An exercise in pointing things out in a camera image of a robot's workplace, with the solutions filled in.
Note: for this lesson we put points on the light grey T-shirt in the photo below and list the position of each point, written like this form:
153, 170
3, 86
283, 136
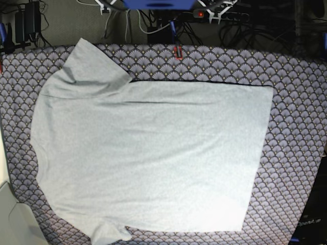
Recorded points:
160, 156

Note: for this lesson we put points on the black box under table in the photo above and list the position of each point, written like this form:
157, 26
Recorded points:
162, 37

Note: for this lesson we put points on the fan-patterned purple tablecloth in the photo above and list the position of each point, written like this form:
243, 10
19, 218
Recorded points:
291, 155

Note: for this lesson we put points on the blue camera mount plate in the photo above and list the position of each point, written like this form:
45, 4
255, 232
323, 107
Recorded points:
159, 4

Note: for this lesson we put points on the black OpenArm base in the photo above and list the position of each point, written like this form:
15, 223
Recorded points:
311, 228

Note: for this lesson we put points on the black power adapter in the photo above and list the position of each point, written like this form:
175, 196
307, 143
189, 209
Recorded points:
28, 22

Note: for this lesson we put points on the black power strip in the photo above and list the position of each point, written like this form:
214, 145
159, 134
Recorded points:
204, 17

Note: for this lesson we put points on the red and black table clamp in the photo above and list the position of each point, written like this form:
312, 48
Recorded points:
178, 52

